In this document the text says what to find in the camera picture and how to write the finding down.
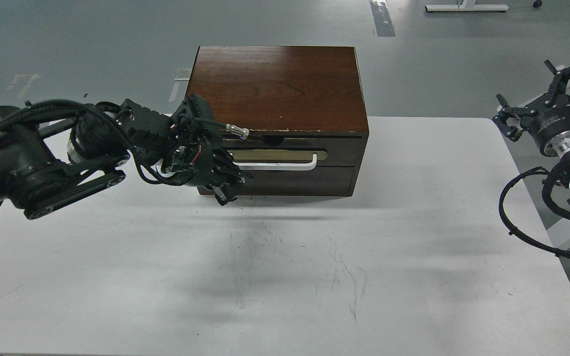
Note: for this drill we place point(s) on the dark wooden drawer cabinet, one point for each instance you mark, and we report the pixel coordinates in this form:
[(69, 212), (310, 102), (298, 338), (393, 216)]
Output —
[(287, 91)]

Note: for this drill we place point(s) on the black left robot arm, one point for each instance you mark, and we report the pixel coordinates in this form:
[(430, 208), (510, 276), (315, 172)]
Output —
[(57, 152)]

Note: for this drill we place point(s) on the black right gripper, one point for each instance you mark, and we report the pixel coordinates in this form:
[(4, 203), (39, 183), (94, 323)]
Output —
[(546, 119)]

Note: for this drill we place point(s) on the wooden drawer with white handle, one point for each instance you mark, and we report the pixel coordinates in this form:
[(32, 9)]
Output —
[(295, 153)]

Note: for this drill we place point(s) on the grey floor tape strip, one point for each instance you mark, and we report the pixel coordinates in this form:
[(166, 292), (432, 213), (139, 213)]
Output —
[(382, 20)]

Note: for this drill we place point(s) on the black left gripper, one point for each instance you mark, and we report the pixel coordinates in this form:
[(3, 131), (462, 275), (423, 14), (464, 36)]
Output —
[(184, 148)]

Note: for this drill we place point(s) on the white floor tape mark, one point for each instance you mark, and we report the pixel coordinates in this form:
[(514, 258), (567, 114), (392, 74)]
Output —
[(180, 80)]

